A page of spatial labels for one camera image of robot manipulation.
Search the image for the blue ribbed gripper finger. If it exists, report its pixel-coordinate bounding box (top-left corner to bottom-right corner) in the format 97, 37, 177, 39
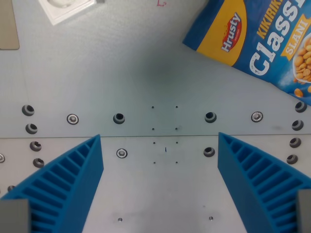
0, 134, 104, 233
217, 132, 311, 233

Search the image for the blue Hrusty peanut bag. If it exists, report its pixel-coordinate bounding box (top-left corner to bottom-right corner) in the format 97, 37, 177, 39
182, 0, 311, 106

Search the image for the beige flat board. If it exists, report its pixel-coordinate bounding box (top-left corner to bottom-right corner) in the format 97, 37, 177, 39
0, 0, 20, 50

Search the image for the white square plastic socket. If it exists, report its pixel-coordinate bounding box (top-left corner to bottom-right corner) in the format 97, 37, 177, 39
38, 0, 96, 26

